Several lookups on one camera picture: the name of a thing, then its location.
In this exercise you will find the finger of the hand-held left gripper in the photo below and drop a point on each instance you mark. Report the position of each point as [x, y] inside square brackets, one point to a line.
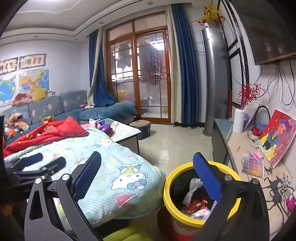
[55, 163]
[31, 160]

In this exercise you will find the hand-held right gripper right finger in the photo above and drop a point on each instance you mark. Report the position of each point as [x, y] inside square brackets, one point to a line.
[207, 178]

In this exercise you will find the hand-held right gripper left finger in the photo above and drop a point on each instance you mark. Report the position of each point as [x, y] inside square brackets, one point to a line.
[89, 173]

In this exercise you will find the purple white knitted sock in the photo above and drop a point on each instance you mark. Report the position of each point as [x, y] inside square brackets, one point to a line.
[193, 190]

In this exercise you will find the yellow rimmed trash bin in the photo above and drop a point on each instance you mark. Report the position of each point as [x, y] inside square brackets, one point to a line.
[172, 178]

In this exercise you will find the red blanket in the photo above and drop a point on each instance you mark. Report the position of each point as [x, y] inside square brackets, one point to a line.
[67, 128]

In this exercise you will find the floral cloth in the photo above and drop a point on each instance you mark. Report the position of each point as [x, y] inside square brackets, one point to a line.
[16, 121]

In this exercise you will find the cartoon cat printed blanket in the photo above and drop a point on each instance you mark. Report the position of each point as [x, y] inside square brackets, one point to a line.
[129, 166]

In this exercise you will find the golden gift bag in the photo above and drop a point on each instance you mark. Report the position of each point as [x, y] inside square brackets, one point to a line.
[47, 119]

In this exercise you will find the pink tweezers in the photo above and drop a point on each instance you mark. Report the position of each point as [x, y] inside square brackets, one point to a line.
[238, 148]

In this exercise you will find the deer printed table cover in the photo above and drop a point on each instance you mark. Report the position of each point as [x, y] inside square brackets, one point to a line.
[235, 143]

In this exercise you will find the bead organizer box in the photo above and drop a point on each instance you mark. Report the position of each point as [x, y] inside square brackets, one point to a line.
[252, 165]

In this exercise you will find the purple cloth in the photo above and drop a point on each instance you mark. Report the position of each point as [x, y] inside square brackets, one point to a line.
[105, 127]

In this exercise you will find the television cabinet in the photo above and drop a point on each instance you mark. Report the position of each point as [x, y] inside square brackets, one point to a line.
[222, 126]

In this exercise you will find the pink plastic tray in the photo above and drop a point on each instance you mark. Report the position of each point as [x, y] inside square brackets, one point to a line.
[257, 154]

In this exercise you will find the white coffee table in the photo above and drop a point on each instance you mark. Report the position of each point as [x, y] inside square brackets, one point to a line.
[127, 131]

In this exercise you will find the pink clothes pile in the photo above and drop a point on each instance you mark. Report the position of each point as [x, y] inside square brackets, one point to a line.
[22, 98]

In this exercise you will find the pink cloth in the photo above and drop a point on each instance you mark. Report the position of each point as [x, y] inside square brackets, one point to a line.
[86, 106]

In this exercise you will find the blue grey sofa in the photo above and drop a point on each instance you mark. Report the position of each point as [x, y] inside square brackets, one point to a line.
[69, 99]

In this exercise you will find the white ribbed vase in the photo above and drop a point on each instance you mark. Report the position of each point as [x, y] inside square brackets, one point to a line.
[238, 120]

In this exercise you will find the yellow pillow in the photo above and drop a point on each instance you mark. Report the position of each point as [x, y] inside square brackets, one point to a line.
[39, 93]

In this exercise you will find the round blue stool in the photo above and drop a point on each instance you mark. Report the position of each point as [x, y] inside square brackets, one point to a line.
[141, 129]

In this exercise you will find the yellow green cloth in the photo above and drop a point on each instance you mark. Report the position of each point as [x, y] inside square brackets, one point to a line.
[129, 231]

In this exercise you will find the world map poster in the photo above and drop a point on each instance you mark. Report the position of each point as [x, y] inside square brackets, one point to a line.
[8, 89]

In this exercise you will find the white leaning canvas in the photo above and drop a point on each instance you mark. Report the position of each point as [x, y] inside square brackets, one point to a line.
[251, 115]

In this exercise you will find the country map poster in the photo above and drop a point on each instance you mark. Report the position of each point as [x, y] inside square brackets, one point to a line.
[32, 78]

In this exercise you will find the blue curtain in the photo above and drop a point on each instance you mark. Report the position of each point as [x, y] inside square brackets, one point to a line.
[187, 69]
[101, 92]

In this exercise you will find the colourful portrait painting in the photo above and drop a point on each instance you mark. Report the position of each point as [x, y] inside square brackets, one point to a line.
[279, 136]

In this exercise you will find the yellow box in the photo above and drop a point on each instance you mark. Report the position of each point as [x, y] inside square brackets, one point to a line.
[122, 95]

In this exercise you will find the pink plastic object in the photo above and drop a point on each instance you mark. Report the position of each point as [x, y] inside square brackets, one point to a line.
[291, 201]

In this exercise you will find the red berry branches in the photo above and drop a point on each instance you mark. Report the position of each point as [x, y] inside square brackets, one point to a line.
[247, 92]

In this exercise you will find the silver tower air conditioner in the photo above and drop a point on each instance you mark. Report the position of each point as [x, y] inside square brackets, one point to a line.
[215, 81]

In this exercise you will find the wooden sliding glass door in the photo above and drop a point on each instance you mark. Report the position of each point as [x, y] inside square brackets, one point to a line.
[134, 76]

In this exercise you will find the yellow artificial flowers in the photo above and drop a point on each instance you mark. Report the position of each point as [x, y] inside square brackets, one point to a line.
[209, 12]

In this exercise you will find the embroidered calligraphy wall hanging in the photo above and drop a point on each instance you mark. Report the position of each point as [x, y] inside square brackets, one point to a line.
[32, 60]
[9, 66]

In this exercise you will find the wall television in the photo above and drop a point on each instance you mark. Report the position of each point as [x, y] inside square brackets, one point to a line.
[272, 30]

